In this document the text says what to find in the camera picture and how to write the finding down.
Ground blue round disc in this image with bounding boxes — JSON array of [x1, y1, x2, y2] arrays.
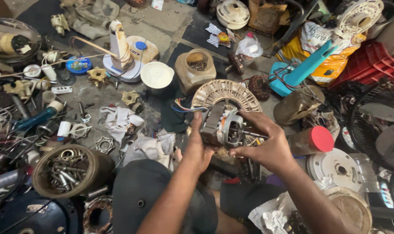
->
[[66, 56, 93, 75]]

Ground grey cloth bag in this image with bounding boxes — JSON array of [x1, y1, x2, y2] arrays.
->
[[60, 0, 120, 40]]

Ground person's right hand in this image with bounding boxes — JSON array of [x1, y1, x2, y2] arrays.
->
[[237, 110, 299, 175]]

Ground steel pot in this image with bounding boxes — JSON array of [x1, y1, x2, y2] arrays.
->
[[367, 0, 394, 40]]

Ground brown round cover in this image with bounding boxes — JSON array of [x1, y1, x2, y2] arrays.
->
[[323, 186, 373, 234]]

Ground blue handled screwdriver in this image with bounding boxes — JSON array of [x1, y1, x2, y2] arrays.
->
[[13, 100, 64, 131]]

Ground cream round fan cover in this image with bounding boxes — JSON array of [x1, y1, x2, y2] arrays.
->
[[216, 0, 250, 30]]

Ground person's dark shorts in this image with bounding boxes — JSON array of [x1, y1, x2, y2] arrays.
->
[[112, 159, 287, 234]]

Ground wooden stick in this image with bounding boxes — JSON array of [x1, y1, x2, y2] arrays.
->
[[71, 36, 118, 58]]

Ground cream vented fan motor cover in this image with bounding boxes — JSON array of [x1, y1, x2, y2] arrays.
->
[[191, 79, 262, 113]]

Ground brown motor rotor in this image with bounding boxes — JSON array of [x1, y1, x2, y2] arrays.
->
[[225, 51, 245, 76]]

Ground white crumpled paper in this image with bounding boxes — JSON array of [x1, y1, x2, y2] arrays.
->
[[248, 191, 297, 234]]

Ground printed paper packet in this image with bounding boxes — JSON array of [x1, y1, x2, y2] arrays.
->
[[205, 23, 232, 48]]

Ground white vented fan cover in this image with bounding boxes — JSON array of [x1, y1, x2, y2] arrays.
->
[[334, 0, 384, 38]]

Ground dark blue fan base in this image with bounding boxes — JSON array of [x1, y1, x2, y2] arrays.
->
[[0, 190, 84, 234]]

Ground white round disc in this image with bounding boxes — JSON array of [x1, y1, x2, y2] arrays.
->
[[23, 64, 42, 78]]

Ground copper stator ring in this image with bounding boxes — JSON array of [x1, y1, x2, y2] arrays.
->
[[83, 195, 113, 234]]

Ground cream plastic gear housing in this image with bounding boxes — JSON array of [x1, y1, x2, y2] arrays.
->
[[3, 79, 51, 100]]

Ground small brass star-shaped part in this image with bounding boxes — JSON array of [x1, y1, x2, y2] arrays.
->
[[121, 91, 141, 106]]

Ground grey metal fan motor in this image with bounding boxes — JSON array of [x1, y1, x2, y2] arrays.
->
[[199, 103, 269, 151]]

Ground fan motor in glass bowl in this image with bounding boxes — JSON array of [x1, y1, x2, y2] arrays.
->
[[0, 18, 42, 67]]

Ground white cylindrical capacitor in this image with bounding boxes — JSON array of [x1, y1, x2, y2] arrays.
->
[[57, 121, 71, 137], [41, 64, 57, 82]]

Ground white plastic bag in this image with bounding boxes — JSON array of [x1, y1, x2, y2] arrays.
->
[[235, 32, 264, 62]]

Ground dirty brown plastic jar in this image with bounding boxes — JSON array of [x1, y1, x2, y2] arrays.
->
[[273, 85, 326, 127]]

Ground white round lid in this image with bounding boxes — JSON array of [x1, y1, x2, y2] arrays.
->
[[140, 61, 175, 95]]

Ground black wire fan guard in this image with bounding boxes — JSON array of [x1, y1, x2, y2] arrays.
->
[[346, 77, 394, 175]]

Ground pile of hand tools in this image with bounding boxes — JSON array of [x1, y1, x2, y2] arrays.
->
[[212, 142, 263, 183]]

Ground black round disc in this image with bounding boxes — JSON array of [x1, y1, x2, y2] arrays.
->
[[55, 70, 77, 86]]

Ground jar with red lid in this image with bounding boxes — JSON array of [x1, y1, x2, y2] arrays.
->
[[287, 126, 335, 157]]

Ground white round motor cover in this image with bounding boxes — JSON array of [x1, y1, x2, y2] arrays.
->
[[306, 148, 363, 192]]

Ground tan plastic jar of screws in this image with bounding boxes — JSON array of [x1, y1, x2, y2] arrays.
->
[[175, 49, 217, 95]]

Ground white terminal strip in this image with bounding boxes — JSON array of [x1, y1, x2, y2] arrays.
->
[[51, 86, 73, 95]]

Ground brown cardboard box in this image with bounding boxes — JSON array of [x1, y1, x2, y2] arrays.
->
[[248, 0, 290, 35]]

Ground black bolt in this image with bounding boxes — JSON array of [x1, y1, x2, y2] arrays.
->
[[78, 101, 95, 119]]

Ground brown tin of bolts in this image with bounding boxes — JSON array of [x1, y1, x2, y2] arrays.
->
[[32, 144, 115, 199]]

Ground heap of tools and wires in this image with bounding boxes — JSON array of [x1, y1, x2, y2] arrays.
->
[[0, 76, 59, 182]]

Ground white ring bracket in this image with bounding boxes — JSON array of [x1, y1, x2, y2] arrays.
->
[[69, 123, 92, 139]]

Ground yellow and white sack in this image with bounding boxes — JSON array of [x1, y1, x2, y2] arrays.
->
[[276, 22, 367, 87]]

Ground white cloth rag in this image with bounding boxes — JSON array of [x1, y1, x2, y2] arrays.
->
[[99, 106, 145, 142]]

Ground person's left hand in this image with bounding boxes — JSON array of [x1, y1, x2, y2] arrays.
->
[[181, 111, 221, 176]]

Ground grey crumpled cloth rag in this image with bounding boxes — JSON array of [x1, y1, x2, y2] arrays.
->
[[123, 130, 177, 170]]

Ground metal star-shaped ring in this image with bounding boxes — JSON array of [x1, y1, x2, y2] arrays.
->
[[95, 136, 115, 154]]

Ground brown copper wound stator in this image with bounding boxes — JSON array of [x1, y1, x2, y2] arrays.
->
[[248, 75, 271, 101]]

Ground red plastic crate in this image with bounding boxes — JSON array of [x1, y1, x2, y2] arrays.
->
[[328, 40, 394, 90]]

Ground purple lid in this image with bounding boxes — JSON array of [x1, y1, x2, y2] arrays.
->
[[266, 174, 286, 188]]

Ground teal fan stand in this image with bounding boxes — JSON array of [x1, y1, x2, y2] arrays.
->
[[269, 40, 337, 97]]

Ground cream plastic fan part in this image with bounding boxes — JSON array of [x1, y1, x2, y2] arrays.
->
[[50, 14, 70, 36]]

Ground coloured motor wires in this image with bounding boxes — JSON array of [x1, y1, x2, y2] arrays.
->
[[171, 98, 208, 113]]

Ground grey metal pipe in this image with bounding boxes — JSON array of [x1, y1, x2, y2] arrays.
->
[[0, 169, 23, 193]]

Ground white fan stand base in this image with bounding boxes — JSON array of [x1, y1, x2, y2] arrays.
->
[[103, 20, 160, 83]]

